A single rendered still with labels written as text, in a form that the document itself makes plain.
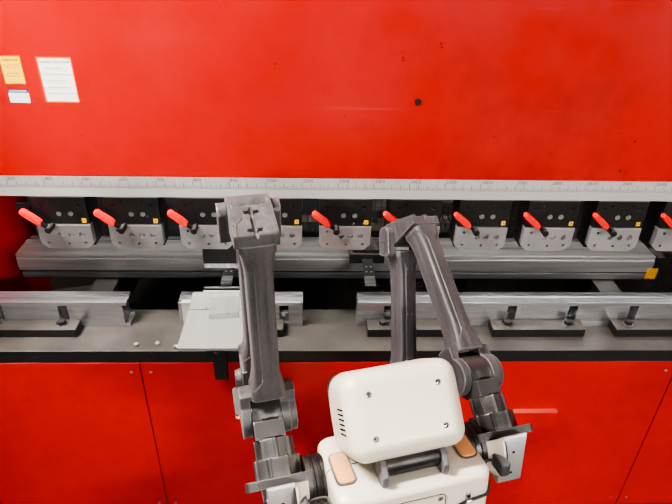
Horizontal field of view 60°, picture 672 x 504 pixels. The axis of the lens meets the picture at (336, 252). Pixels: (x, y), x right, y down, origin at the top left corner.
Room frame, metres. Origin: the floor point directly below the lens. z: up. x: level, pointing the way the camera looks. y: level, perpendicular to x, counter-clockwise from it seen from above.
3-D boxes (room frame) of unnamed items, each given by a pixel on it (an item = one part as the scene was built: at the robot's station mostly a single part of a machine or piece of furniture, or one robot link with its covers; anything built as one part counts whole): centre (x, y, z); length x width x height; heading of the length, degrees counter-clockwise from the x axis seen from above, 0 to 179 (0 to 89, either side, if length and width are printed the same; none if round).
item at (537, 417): (1.38, -0.68, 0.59); 0.15 x 0.02 x 0.07; 93
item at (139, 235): (1.48, 0.58, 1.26); 0.15 x 0.09 x 0.17; 93
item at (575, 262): (1.81, -0.03, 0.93); 2.30 x 0.14 x 0.10; 93
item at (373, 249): (1.67, -0.11, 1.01); 0.26 x 0.12 x 0.05; 3
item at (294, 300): (1.50, 0.30, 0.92); 0.39 x 0.06 x 0.10; 93
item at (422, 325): (1.47, -0.26, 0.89); 0.30 x 0.05 x 0.03; 93
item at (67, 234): (1.47, 0.78, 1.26); 0.15 x 0.09 x 0.17; 93
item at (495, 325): (1.48, -0.65, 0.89); 0.30 x 0.05 x 0.03; 93
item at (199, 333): (1.35, 0.34, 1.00); 0.26 x 0.18 x 0.01; 3
